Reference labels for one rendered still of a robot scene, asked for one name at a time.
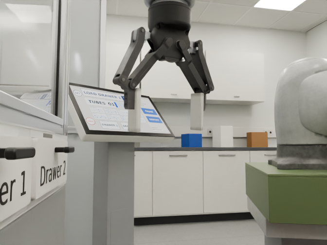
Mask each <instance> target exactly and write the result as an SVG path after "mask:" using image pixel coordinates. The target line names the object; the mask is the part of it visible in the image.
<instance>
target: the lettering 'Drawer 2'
mask: <svg viewBox="0 0 327 245"><path fill-rule="evenodd" d="M64 163H65V165H66V162H65V161H64ZM42 168H43V169H44V181H43V183H41V182H42ZM58 168H59V171H58V170H56V169H58ZM58 168H57V167H56V168H53V169H54V174H53V180H54V176H55V179H56V174H57V178H59V176H58V172H60V167H59V166H58ZM64 169H65V168H64ZM50 170H51V173H50V174H49V176H50V175H51V177H52V169H51V168H50V169H48V170H47V171H46V183H47V173H48V171H50ZM64 171H65V170H64ZM63 175H65V173H63ZM51 181H52V178H51V180H50V177H49V182H51ZM44 182H45V167H44V166H41V179H40V186H42V185H43V184H44Z"/></svg>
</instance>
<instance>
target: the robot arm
mask: <svg viewBox="0 0 327 245"><path fill-rule="evenodd" d="M144 3H145V5H146V7H147V8H148V28H149V32H147V31H146V30H145V28H144V27H140V28H137V29H135V30H133V31H132V33H131V41H130V45H129V47H128V49H127V51H126V53H125V55H124V57H123V59H122V61H121V63H120V66H119V68H118V70H117V72H116V74H115V76H114V78H113V80H112V82H113V83H114V84H115V85H119V86H120V87H121V89H122V90H124V108H125V109H128V131H129V132H136V133H139V132H140V131H141V88H136V87H137V86H138V84H139V83H140V82H141V80H142V79H143V78H144V77H145V75H146V74H147V73H148V72H149V70H150V69H151V68H152V67H153V65H154V64H155V63H156V61H157V60H158V61H167V62H169V63H175V64H176V65H177V66H178V67H180V69H181V71H182V72H183V74H184V76H185V77H186V79H187V81H188V83H189V85H190V86H191V88H192V90H193V91H194V93H191V113H190V129H191V130H200V131H202V130H203V112H204V111H205V97H206V94H209V93H210V92H211V91H213V90H214V85H213V81H212V78H211V75H210V72H209V69H208V66H207V63H206V60H205V57H204V54H203V44H202V41H201V40H197V41H190V40H189V36H188V34H189V31H190V29H191V8H192V7H193V6H194V5H195V3H196V0H144ZM146 41H147V42H148V44H149V46H150V47H151V49H150V50H149V51H148V52H147V54H146V55H145V57H144V59H143V60H142V61H141V62H140V64H139V65H138V66H137V68H136V69H135V70H134V71H133V72H132V74H131V75H130V73H131V70H132V68H133V66H134V64H135V62H136V60H137V58H138V56H139V53H140V51H141V49H142V47H143V45H144V43H146ZM189 52H190V53H189ZM183 57H184V59H182V58H183ZM129 75H130V76H129ZM274 124H275V133H276V141H277V151H276V157H275V158H271V159H269V160H268V164H269V165H273V166H275V167H277V169H279V170H327V59H325V58H321V57H308V58H303V59H299V60H296V61H294V62H292V63H290V64H288V65H287V67H286V68H285V69H284V70H283V71H282V73H281V75H280V77H279V80H278V83H277V86H276V90H275V97H274Z"/></svg>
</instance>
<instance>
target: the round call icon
mask: <svg viewBox="0 0 327 245"><path fill-rule="evenodd" d="M84 118H85V120H86V122H87V125H97V124H96V122H95V120H94V118H90V117H84Z"/></svg>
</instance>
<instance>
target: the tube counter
mask: <svg viewBox="0 0 327 245"><path fill-rule="evenodd" d="M107 103H108V105H109V107H115V108H123V109H125V108H124V103H120V102H113V101H107Z"/></svg>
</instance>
